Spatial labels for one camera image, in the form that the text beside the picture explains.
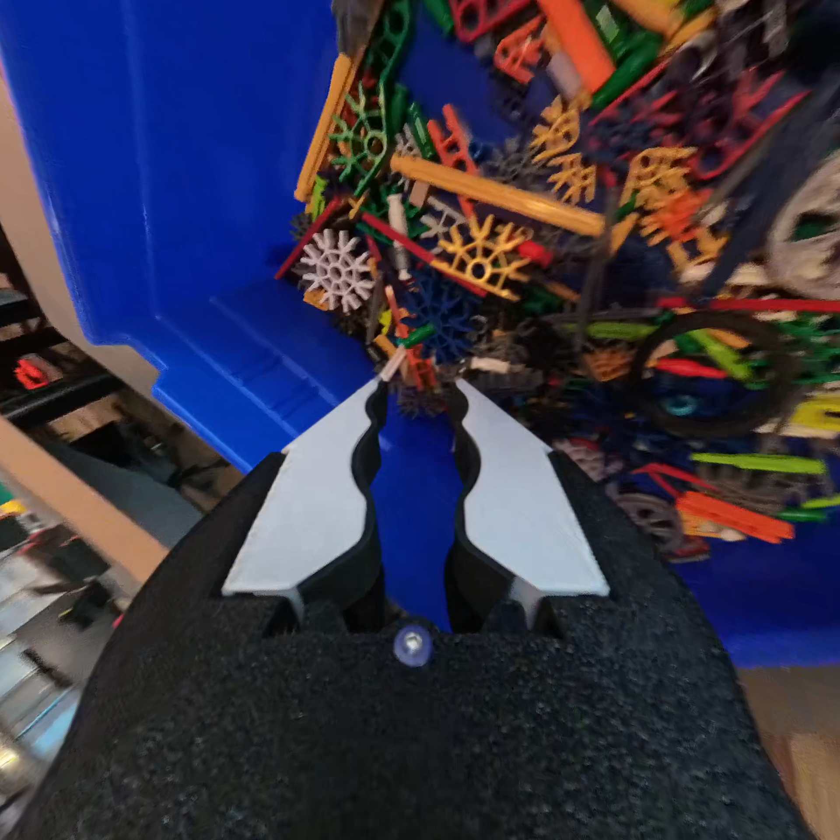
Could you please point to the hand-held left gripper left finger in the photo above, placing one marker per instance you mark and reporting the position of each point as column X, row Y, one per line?
column 308, row 512

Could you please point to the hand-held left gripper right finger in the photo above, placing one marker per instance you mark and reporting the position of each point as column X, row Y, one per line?
column 531, row 518

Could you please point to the pile of colourful toy pieces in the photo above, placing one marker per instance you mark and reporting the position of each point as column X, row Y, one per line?
column 525, row 197

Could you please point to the blue plastic bin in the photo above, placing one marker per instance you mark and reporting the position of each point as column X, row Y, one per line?
column 197, row 197

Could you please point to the black toy tyre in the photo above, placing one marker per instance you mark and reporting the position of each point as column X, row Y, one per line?
column 646, row 384

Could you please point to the white snowflake connector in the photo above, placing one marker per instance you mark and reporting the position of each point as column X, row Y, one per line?
column 336, row 270

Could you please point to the red plastic object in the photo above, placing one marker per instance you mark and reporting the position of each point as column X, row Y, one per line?
column 36, row 372

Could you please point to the grey spoked toy wheel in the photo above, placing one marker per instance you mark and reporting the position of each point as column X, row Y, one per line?
column 787, row 223

